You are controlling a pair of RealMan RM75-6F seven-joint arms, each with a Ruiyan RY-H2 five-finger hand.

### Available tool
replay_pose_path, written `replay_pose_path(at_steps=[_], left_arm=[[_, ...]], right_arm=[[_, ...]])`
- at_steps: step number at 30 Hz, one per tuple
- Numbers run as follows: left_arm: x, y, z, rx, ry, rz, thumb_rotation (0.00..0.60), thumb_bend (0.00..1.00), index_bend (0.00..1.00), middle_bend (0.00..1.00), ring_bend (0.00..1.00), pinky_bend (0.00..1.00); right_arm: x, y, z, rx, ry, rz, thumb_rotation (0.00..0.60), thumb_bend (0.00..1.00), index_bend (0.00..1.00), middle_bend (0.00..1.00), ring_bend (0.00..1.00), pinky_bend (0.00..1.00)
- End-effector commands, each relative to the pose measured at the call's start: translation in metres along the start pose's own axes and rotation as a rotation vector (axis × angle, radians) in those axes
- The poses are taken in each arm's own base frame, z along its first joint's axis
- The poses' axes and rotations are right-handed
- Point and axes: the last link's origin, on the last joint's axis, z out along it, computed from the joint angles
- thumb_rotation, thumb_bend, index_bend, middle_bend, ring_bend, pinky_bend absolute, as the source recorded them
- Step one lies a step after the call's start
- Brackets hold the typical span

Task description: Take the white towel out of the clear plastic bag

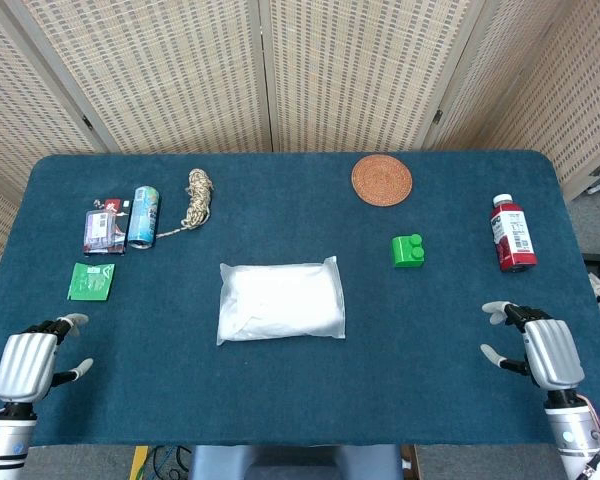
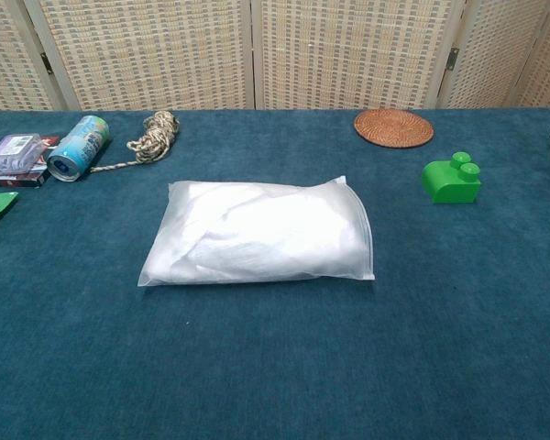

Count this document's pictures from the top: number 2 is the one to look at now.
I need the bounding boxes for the blue felt table cover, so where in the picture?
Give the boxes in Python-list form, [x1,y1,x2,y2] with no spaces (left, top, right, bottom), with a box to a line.
[0,107,550,440]

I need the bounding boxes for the green toy building block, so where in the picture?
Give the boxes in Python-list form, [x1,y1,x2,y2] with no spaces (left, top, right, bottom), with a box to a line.
[422,150,483,205]

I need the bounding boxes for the clear purple plastic box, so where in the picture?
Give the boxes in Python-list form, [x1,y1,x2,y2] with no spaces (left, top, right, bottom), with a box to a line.
[0,132,45,175]

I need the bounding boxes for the light blue drink can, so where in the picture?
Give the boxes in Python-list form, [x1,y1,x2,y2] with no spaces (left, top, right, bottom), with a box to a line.
[47,115,112,183]

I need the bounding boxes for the woven rattan folding screen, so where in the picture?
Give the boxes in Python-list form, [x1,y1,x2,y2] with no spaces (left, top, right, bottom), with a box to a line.
[0,0,550,112]

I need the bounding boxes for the dark red black box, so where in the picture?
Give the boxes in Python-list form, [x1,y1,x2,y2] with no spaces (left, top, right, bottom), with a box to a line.
[0,135,61,189]

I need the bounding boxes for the beige braided rope bundle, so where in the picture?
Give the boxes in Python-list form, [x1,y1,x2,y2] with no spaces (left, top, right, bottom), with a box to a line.
[89,111,181,174]

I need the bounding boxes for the round brown woven coaster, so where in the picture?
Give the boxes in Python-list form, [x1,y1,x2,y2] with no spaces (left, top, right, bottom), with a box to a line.
[353,107,435,149]

